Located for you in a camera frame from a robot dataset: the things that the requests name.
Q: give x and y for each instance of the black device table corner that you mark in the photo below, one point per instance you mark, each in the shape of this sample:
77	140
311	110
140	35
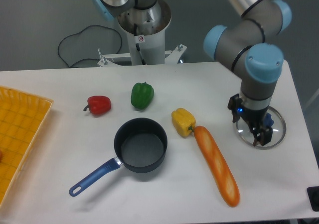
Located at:
313	194

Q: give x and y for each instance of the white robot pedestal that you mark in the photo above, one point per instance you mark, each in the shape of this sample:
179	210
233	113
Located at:
145	31

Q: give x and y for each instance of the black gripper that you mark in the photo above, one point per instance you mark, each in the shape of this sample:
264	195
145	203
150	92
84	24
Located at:
252	112

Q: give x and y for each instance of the dark saucepan blue handle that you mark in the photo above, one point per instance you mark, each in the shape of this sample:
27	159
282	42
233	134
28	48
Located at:
140	145

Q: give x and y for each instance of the glass lid blue knob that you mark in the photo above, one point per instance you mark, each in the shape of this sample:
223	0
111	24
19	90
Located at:
278	127

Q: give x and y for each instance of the green bell pepper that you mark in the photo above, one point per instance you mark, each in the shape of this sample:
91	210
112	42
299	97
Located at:
142	95

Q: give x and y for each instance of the yellow woven basket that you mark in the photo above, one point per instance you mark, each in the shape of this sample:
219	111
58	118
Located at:
21	118

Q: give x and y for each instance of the red bell pepper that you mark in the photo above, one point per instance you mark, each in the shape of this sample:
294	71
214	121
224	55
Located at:
98	105

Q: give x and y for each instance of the long orange bread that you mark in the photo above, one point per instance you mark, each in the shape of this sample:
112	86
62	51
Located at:
223	177

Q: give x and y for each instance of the yellow bell pepper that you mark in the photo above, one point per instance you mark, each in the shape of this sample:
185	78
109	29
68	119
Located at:
183	121

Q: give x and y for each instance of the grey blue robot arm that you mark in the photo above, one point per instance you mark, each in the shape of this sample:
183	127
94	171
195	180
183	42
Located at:
243	50

